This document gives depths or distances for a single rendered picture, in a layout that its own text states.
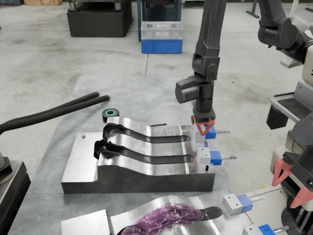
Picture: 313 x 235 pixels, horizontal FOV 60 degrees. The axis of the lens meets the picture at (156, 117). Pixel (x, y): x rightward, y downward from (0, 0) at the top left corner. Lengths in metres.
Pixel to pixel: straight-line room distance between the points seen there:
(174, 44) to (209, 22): 3.26
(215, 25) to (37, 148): 1.99
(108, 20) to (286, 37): 3.98
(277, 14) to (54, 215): 0.94
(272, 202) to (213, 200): 0.86
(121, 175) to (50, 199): 0.25
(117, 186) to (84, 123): 0.45
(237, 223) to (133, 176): 0.34
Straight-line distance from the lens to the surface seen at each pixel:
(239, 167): 2.25
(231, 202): 0.85
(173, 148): 0.98
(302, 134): 0.64
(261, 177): 2.22
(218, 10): 0.85
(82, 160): 1.01
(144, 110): 1.33
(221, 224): 0.84
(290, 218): 1.69
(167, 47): 4.10
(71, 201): 0.97
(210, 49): 0.85
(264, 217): 1.63
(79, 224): 0.78
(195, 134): 0.99
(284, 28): 1.00
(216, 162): 0.94
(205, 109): 0.92
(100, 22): 4.81
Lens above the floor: 1.54
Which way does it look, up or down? 35 degrees down
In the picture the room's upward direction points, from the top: straight up
